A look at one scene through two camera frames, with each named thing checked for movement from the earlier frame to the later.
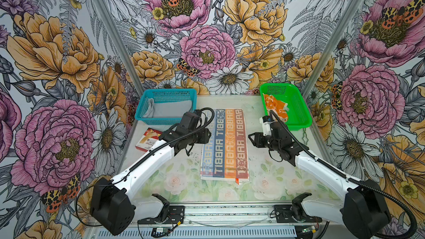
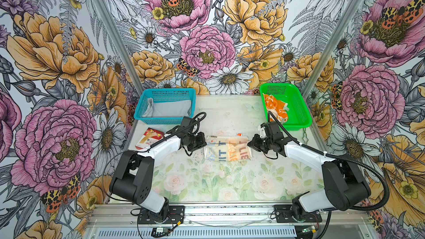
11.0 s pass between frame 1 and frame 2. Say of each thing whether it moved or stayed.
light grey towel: stayed
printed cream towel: moved
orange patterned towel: stayed
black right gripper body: stayed
